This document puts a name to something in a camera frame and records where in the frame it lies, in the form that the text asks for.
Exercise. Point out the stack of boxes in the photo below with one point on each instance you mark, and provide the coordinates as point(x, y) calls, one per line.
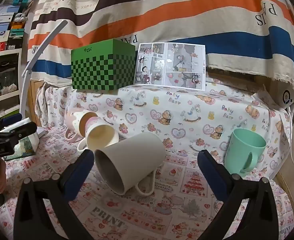
point(4, 32)

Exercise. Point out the mint green cup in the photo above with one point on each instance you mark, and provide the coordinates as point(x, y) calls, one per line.
point(236, 152)

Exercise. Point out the white bag with green print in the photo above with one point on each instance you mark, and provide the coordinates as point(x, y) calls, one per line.
point(27, 143)

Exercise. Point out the beige cup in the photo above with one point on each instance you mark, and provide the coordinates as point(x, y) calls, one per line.
point(132, 155)

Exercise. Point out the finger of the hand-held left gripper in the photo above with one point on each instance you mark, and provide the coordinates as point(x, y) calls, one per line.
point(11, 118)
point(24, 128)

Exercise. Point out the striped cloth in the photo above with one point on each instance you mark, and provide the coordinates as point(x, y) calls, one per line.
point(162, 10)

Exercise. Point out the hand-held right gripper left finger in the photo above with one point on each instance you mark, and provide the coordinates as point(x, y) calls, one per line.
point(79, 170)

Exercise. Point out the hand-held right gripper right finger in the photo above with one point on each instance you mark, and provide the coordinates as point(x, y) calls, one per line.
point(212, 175)

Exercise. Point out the white round device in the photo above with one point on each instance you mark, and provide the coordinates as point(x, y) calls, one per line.
point(288, 97)

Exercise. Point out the comic print sheet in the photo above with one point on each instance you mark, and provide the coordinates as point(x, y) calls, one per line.
point(172, 65)

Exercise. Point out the white shelf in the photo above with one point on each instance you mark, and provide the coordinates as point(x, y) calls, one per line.
point(4, 55)

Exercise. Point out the white desk lamp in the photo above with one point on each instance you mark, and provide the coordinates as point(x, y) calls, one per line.
point(38, 52)

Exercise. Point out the wooden cabinet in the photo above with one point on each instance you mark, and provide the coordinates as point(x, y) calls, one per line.
point(36, 100)

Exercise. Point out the cream cup with pink band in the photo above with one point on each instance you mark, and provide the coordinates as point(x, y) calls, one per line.
point(102, 135)

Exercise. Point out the green checkered box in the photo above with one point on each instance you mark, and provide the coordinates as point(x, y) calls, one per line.
point(102, 70)

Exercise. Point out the bear print blanket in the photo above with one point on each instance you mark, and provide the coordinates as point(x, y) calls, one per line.
point(187, 115)

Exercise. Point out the person's left hand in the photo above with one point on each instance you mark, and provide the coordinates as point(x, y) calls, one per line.
point(1, 180)

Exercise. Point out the pink printed cloth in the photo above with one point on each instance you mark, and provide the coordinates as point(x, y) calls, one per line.
point(162, 212)

